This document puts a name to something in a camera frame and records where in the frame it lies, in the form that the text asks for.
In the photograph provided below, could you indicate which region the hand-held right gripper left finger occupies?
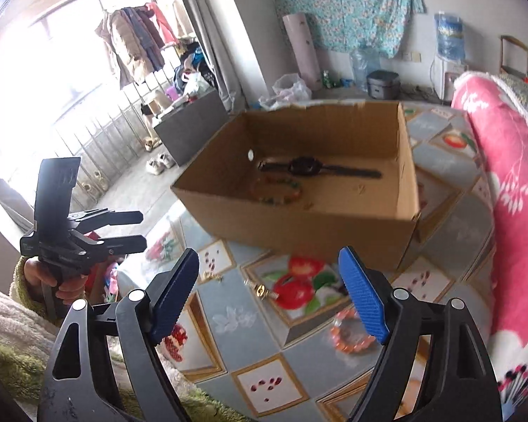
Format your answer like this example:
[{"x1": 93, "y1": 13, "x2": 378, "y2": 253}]
[{"x1": 39, "y1": 247, "x2": 201, "y2": 422}]

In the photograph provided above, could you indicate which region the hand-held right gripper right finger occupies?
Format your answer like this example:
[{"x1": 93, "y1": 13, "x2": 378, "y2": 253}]
[{"x1": 338, "y1": 246, "x2": 504, "y2": 422}]

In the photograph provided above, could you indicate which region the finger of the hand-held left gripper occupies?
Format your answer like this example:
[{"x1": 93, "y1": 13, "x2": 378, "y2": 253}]
[
  {"x1": 68, "y1": 210, "x2": 144, "y2": 234},
  {"x1": 77, "y1": 235, "x2": 148, "y2": 258}
]

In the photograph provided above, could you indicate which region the orange bead bracelet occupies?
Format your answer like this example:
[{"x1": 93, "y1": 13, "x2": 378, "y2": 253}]
[
  {"x1": 250, "y1": 175, "x2": 303, "y2": 205},
  {"x1": 330, "y1": 308, "x2": 377, "y2": 354}
]

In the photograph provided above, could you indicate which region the gold ring pendant necklace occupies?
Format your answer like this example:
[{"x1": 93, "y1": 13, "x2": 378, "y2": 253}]
[{"x1": 243, "y1": 279, "x2": 281, "y2": 300}]

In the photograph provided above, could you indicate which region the brown cardboard box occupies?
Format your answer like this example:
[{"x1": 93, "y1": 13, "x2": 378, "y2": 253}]
[{"x1": 171, "y1": 100, "x2": 422, "y2": 273}]

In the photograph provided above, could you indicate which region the multicolour glass bead bracelet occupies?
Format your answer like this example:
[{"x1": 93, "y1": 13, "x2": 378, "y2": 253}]
[{"x1": 262, "y1": 178, "x2": 301, "y2": 206}]

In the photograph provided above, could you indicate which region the pink strap smartwatch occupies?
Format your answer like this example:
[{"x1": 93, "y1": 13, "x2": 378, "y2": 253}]
[{"x1": 259, "y1": 157, "x2": 383, "y2": 181}]

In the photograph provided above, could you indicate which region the person's left forearm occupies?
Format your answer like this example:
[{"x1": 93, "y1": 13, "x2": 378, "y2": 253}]
[{"x1": 0, "y1": 256, "x2": 49, "y2": 344}]

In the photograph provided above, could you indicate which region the person's left hand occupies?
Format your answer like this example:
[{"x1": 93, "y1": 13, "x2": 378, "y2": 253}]
[{"x1": 24, "y1": 258, "x2": 88, "y2": 304}]

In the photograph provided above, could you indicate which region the metal window railing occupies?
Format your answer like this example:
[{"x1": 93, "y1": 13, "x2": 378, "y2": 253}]
[{"x1": 48, "y1": 66, "x2": 177, "y2": 203}]

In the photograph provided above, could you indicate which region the fruit print tablecloth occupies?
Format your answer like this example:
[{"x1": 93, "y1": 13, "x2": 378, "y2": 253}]
[{"x1": 114, "y1": 101, "x2": 498, "y2": 422}]

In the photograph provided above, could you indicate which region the grey cabinet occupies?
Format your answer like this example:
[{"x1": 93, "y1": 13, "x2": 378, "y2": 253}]
[{"x1": 153, "y1": 88, "x2": 230, "y2": 165}]

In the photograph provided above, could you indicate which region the white plastic bag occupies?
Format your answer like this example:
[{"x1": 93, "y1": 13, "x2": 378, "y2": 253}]
[{"x1": 182, "y1": 72, "x2": 212, "y2": 97}]

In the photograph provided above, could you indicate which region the row of hanging clothes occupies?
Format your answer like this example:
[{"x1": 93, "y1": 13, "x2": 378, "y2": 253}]
[{"x1": 94, "y1": 2, "x2": 181, "y2": 89}]

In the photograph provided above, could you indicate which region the pile of clothes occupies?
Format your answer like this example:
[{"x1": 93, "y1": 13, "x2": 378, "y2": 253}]
[{"x1": 174, "y1": 44, "x2": 216, "y2": 97}]

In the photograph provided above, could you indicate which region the pink floral blanket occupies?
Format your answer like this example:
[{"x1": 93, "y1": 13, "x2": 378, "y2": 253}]
[{"x1": 451, "y1": 70, "x2": 528, "y2": 422}]

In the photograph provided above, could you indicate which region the grey window curtain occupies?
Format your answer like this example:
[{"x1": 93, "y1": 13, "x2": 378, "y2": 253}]
[{"x1": 169, "y1": 0, "x2": 247, "y2": 110}]

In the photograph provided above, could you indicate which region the clear plastic bag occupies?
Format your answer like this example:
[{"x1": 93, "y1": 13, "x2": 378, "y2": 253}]
[{"x1": 273, "y1": 74, "x2": 312, "y2": 102}]

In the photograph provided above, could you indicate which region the grey rice cooker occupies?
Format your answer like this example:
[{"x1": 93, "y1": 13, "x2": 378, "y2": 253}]
[{"x1": 366, "y1": 70, "x2": 401, "y2": 101}]

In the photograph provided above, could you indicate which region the clear empty water jug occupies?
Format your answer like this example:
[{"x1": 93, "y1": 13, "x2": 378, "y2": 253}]
[{"x1": 350, "y1": 48, "x2": 381, "y2": 93}]

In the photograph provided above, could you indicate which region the white water dispenser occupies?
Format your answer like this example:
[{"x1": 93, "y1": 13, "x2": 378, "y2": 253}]
[{"x1": 435, "y1": 59, "x2": 465, "y2": 105}]

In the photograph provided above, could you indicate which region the pale rolled mat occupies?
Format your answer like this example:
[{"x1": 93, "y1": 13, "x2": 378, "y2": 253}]
[{"x1": 283, "y1": 13, "x2": 323, "y2": 93}]

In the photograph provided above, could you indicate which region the silver glitter cloth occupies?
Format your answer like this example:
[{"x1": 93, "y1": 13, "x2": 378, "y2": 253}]
[{"x1": 493, "y1": 72, "x2": 528, "y2": 128}]

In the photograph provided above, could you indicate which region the blue water jug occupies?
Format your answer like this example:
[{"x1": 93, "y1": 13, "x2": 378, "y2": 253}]
[{"x1": 435, "y1": 12, "x2": 466, "y2": 63}]

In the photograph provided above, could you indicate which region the wooden chair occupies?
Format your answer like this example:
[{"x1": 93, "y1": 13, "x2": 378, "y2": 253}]
[{"x1": 499, "y1": 35, "x2": 528, "y2": 80}]

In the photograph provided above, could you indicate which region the floral wall cloth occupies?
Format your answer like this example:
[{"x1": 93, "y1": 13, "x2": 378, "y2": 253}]
[{"x1": 270, "y1": 0, "x2": 425, "y2": 58}]

